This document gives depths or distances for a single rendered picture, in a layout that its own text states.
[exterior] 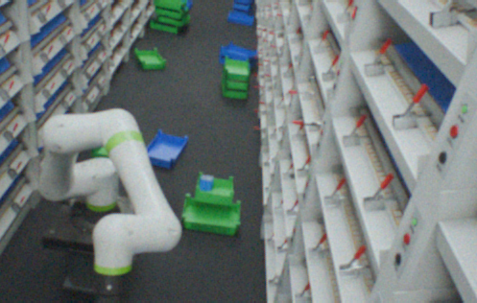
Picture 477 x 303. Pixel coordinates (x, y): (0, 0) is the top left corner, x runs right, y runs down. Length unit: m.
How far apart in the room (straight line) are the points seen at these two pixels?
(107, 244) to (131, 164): 0.30
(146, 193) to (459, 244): 0.89
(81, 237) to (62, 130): 0.59
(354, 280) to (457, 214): 0.47
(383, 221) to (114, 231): 0.63
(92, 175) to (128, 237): 0.69
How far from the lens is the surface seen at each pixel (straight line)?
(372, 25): 1.33
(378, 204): 1.04
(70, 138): 1.53
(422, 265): 0.80
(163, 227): 1.29
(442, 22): 0.90
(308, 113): 1.85
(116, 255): 1.26
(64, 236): 2.00
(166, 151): 3.15
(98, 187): 1.93
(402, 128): 0.96
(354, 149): 1.25
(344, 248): 1.24
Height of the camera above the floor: 1.66
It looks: 31 degrees down
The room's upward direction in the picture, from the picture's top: 10 degrees clockwise
